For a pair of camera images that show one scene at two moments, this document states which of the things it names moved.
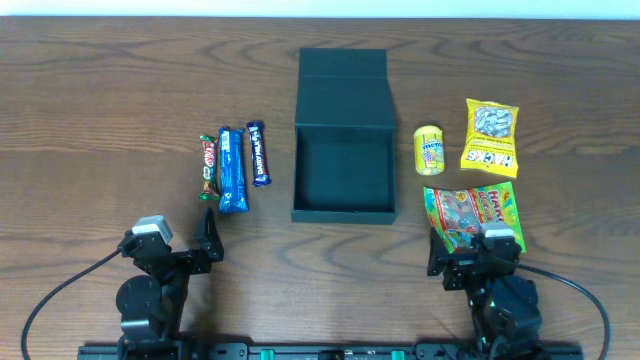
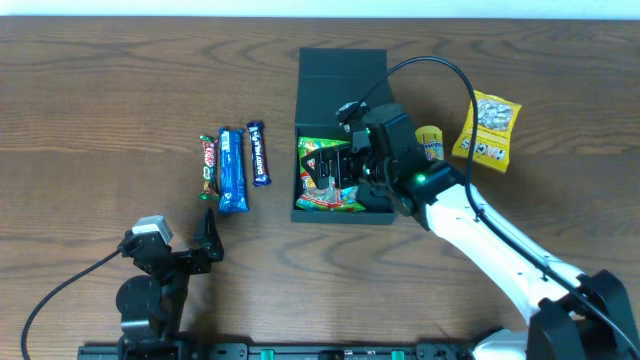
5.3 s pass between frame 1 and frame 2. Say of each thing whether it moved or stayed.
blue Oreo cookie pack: stayed
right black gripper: moved
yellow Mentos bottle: stayed
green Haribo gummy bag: moved
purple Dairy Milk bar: stayed
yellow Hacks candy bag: moved
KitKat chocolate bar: stayed
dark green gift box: stayed
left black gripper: stayed
